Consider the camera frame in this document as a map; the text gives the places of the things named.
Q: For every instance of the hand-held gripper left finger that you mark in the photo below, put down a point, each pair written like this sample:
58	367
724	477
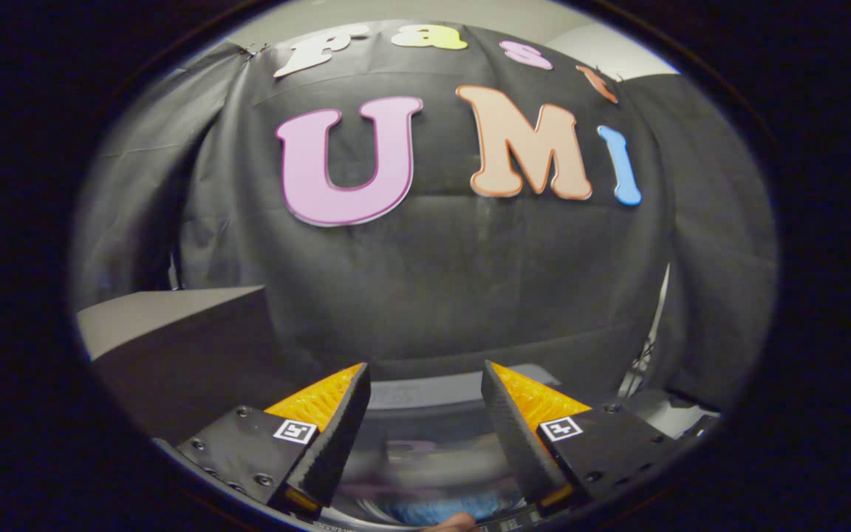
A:
326	451

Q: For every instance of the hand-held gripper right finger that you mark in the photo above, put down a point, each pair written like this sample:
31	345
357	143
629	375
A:
518	443

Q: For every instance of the grey washing machine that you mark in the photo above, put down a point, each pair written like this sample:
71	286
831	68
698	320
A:
544	373

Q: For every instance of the light blue shirt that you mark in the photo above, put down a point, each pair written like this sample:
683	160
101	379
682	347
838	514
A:
433	510

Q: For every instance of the black tripod stand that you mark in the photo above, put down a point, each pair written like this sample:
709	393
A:
643	358

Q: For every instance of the black backdrop cloth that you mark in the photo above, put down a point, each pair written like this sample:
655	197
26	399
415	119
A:
433	281

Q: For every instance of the beige cabinet with dark frame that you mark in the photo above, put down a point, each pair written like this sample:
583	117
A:
189	355

